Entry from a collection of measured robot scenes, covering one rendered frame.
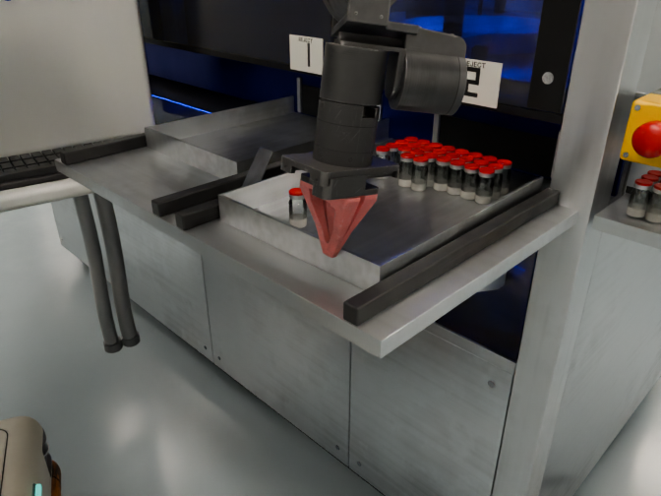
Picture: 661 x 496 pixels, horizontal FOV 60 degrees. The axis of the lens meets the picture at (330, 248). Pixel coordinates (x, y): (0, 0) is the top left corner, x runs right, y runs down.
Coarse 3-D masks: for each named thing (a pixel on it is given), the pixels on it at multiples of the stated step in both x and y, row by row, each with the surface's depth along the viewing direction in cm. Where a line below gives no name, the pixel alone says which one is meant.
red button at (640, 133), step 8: (656, 120) 64; (640, 128) 64; (648, 128) 63; (656, 128) 63; (632, 136) 65; (640, 136) 64; (648, 136) 63; (656, 136) 63; (632, 144) 65; (640, 144) 64; (648, 144) 63; (656, 144) 63; (640, 152) 64; (648, 152) 64; (656, 152) 63
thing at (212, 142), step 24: (288, 96) 118; (192, 120) 104; (216, 120) 108; (240, 120) 111; (264, 120) 114; (288, 120) 114; (312, 120) 114; (384, 120) 102; (168, 144) 94; (192, 144) 100; (216, 144) 100; (240, 144) 100; (264, 144) 100; (288, 144) 100; (312, 144) 91; (216, 168) 86; (240, 168) 82
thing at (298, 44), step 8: (296, 40) 102; (304, 40) 100; (312, 40) 99; (320, 40) 98; (296, 48) 102; (304, 48) 101; (312, 48) 100; (320, 48) 98; (296, 56) 103; (304, 56) 102; (312, 56) 100; (320, 56) 99; (296, 64) 104; (304, 64) 102; (312, 64) 101; (320, 64) 100; (312, 72) 102; (320, 72) 100
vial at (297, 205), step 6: (294, 198) 68; (300, 198) 68; (288, 204) 69; (294, 204) 68; (300, 204) 68; (306, 204) 69; (294, 210) 69; (300, 210) 69; (306, 210) 69; (294, 216) 69; (300, 216) 69; (306, 216) 70; (294, 222) 69; (300, 222) 69; (306, 222) 70
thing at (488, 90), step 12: (468, 60) 79; (480, 60) 78; (468, 72) 80; (480, 72) 79; (492, 72) 77; (480, 84) 79; (492, 84) 78; (468, 96) 81; (480, 96) 80; (492, 96) 79
